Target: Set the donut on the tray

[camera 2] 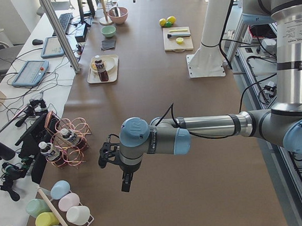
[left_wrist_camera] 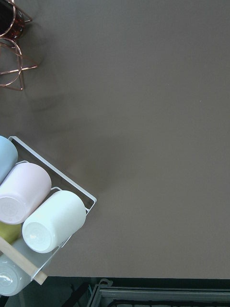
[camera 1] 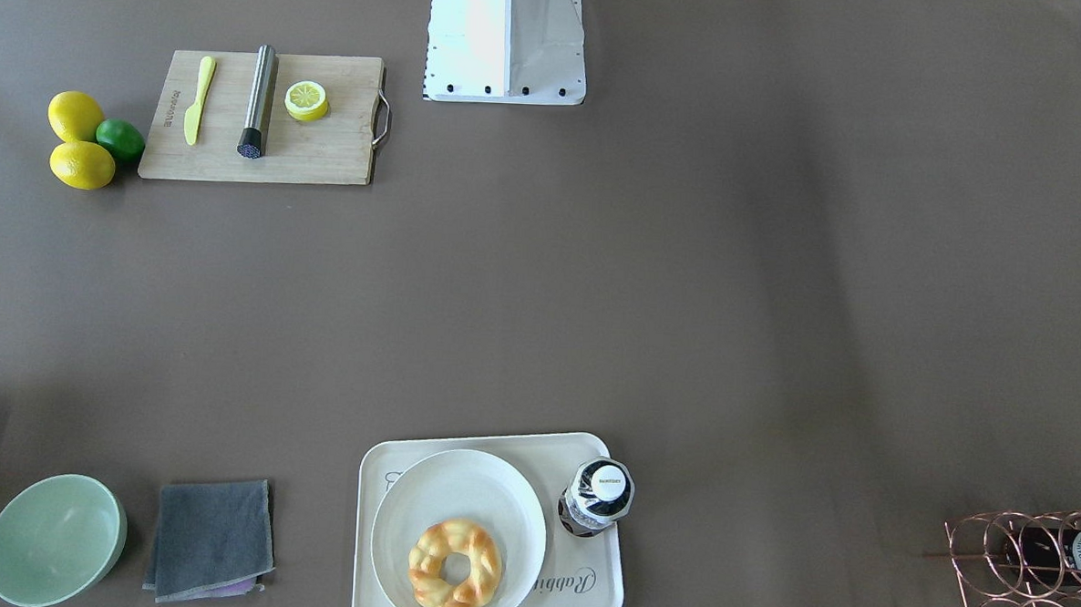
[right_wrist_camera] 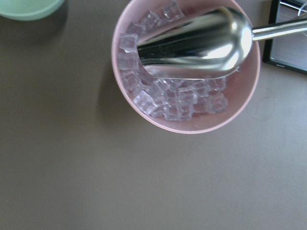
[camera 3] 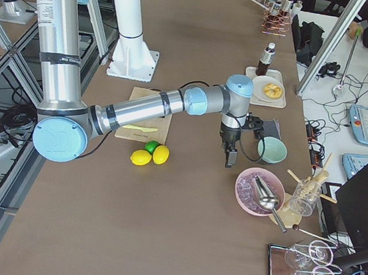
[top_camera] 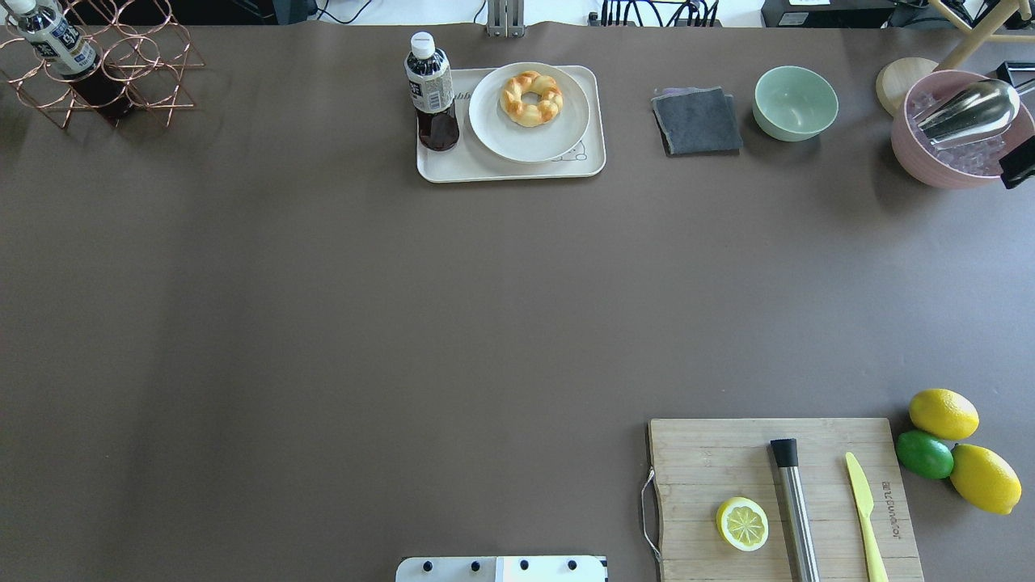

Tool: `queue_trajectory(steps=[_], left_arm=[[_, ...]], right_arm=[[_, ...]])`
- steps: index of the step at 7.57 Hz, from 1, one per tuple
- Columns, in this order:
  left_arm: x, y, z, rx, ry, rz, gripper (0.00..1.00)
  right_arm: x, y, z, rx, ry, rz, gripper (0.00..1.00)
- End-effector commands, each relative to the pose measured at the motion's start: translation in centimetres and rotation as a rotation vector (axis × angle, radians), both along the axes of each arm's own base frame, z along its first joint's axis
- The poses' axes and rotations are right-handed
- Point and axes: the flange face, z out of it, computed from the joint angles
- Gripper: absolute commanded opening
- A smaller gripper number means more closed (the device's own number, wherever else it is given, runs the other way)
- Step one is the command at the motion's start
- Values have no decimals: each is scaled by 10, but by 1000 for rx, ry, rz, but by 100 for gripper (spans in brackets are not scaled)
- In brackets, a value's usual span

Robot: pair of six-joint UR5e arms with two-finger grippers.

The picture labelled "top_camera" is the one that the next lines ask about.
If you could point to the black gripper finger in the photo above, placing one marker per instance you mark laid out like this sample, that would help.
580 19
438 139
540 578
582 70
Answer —
1018 165

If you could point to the twisted glazed donut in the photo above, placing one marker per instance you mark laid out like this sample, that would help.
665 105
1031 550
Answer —
531 99

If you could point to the white round plate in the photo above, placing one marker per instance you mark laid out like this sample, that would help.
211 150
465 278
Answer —
512 141

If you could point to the cream rabbit print tray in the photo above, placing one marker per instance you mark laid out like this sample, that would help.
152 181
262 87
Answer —
471 161

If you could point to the dark tea bottle on tray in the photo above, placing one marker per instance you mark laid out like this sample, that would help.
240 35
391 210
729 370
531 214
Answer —
432 90

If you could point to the pink bowl with ice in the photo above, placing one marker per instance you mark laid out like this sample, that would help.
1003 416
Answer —
961 167

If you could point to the steel ice scoop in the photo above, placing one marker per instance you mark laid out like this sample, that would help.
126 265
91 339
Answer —
982 109

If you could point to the mint green bowl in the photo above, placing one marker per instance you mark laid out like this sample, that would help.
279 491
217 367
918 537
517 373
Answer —
792 104

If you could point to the yellow lemon far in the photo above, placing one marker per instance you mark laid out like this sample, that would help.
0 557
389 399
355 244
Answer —
944 414

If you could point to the yellow lemon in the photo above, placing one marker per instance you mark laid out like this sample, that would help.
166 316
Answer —
985 479
944 414

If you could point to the green lime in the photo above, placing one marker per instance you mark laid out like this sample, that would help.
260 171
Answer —
924 454

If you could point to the yellow lemon near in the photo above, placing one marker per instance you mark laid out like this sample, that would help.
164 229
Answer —
985 479

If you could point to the dark grey folded cloth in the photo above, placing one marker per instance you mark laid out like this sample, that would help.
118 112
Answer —
696 120

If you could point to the yellow plastic knife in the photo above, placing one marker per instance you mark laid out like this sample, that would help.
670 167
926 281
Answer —
865 504

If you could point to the wooden cutting board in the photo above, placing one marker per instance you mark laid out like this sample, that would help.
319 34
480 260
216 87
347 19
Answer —
700 463

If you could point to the half lemon slice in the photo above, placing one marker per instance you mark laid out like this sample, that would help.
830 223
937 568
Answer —
742 523

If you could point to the steel muddler black tip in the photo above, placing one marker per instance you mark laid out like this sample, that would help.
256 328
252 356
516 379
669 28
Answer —
804 556

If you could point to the tea bottle in rack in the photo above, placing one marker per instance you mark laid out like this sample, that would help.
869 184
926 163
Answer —
61 44

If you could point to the aluminium frame post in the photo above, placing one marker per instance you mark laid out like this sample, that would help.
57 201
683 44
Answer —
506 18

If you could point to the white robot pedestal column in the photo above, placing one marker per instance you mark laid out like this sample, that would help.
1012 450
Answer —
549 567

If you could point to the copper wire bottle rack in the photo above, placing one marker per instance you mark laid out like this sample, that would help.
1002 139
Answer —
141 45

